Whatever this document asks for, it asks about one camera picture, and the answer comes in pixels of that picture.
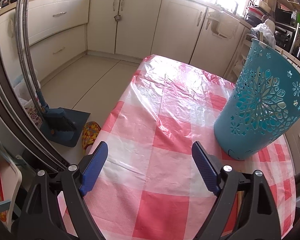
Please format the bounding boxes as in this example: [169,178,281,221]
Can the cream kitchen cabinets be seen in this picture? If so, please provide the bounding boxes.
[0,0,300,176]

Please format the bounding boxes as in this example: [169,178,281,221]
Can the blue dustpan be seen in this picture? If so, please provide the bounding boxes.
[40,108,90,147]

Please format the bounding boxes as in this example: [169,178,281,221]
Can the yellow floral slipper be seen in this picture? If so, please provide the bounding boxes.
[82,121,101,153]

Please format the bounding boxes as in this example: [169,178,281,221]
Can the pink checkered plastic tablecloth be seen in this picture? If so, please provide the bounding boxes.
[59,55,296,239]

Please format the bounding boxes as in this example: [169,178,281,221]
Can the teal perforated plastic basket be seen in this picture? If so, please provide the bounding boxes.
[214,39,300,160]

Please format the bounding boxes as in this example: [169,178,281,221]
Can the white plastic bag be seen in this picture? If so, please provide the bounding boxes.
[250,23,276,49]

